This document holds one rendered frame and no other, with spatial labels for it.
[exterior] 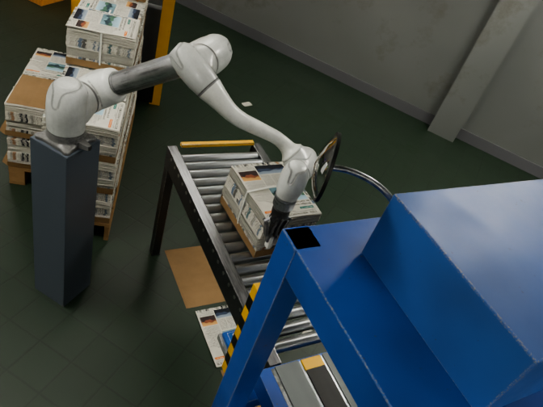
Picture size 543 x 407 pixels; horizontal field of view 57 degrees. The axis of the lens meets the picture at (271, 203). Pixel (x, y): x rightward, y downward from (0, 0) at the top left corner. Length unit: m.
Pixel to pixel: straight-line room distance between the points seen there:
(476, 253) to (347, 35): 4.96
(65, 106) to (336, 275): 1.37
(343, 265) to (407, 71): 4.73
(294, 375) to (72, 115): 1.33
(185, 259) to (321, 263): 2.09
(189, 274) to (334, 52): 3.64
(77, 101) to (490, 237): 1.61
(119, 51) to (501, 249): 2.49
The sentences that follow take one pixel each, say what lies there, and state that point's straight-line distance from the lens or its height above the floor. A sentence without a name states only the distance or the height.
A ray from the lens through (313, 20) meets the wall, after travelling 6.07.
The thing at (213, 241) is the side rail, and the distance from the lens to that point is 2.25.
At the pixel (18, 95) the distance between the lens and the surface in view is 3.39.
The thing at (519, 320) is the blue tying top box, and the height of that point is 1.75.
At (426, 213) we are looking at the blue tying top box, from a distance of 1.18.
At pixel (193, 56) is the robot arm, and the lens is 1.86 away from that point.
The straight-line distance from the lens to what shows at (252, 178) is 2.27.
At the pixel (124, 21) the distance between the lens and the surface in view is 3.35.
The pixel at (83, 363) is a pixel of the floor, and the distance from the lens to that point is 2.77.
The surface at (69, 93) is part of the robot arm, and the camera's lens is 2.17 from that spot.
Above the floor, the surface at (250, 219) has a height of 0.94.
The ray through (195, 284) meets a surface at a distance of 3.12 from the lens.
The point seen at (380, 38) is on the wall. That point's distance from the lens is 5.85.
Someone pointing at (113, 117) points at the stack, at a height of 0.83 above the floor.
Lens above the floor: 2.37
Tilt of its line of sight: 38 degrees down
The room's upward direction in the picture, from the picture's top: 20 degrees clockwise
